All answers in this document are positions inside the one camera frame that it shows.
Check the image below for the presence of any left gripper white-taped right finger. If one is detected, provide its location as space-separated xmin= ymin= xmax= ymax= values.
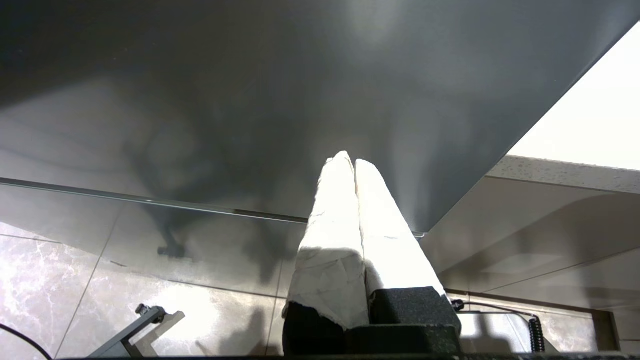
xmin=354 ymin=159 xmax=462 ymax=332

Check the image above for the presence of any thin black cable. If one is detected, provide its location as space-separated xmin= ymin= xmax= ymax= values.
xmin=0 ymin=322 xmax=55 ymax=360

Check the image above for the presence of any black coiled cable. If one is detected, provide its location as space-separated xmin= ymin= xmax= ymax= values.
xmin=451 ymin=299 xmax=547 ymax=354

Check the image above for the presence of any grey glossy cabinet door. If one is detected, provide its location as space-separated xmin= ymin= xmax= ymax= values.
xmin=0 ymin=0 xmax=640 ymax=301

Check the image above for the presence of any beige base cabinet front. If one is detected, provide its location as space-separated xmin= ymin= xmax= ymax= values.
xmin=419 ymin=176 xmax=640 ymax=313

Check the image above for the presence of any dark metal bracket bar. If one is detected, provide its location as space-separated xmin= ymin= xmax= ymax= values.
xmin=87 ymin=303 xmax=187 ymax=359

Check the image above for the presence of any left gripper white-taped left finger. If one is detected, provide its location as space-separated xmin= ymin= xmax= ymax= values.
xmin=281 ymin=151 xmax=371 ymax=356

